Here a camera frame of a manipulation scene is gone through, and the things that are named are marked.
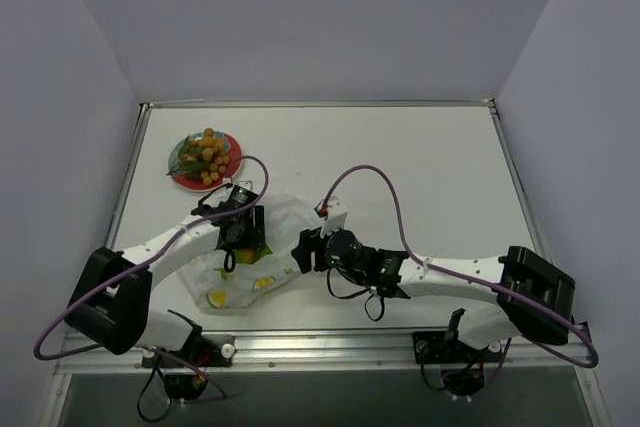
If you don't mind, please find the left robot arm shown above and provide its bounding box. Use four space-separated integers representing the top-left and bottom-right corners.
64 185 261 366

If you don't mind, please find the red and teal plate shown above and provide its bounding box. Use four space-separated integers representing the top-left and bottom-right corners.
167 130 245 193

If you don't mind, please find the white plastic bag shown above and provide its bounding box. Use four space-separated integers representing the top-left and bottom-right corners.
177 194 320 314

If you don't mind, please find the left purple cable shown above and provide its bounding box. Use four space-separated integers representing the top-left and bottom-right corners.
33 154 270 406

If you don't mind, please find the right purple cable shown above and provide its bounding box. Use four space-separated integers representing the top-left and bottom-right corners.
322 163 600 393

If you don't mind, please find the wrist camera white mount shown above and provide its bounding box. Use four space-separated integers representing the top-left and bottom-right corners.
221 178 254 192
315 196 348 238

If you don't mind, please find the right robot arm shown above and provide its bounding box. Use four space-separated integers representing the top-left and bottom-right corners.
291 229 575 360

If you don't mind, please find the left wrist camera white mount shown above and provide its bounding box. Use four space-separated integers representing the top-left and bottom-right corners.
221 178 254 192

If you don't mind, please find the aluminium front rail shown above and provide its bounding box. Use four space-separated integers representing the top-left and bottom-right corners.
54 321 597 376

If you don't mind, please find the fake green starfruit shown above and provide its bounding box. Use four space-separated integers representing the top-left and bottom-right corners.
256 245 273 261

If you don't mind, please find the purple cable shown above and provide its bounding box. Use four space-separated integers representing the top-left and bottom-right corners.
322 163 600 393
33 154 270 406

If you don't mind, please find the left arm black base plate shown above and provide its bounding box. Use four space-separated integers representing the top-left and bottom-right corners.
141 334 236 369

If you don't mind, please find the fake orange mango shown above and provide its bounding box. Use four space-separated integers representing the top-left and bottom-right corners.
234 249 260 265

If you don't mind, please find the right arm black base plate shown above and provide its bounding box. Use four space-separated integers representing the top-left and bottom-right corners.
412 330 503 365

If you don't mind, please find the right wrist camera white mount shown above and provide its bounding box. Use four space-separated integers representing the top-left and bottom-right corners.
315 196 348 238

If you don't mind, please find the fake longan bunch with leaves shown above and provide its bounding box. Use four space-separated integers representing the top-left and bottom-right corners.
165 127 231 185

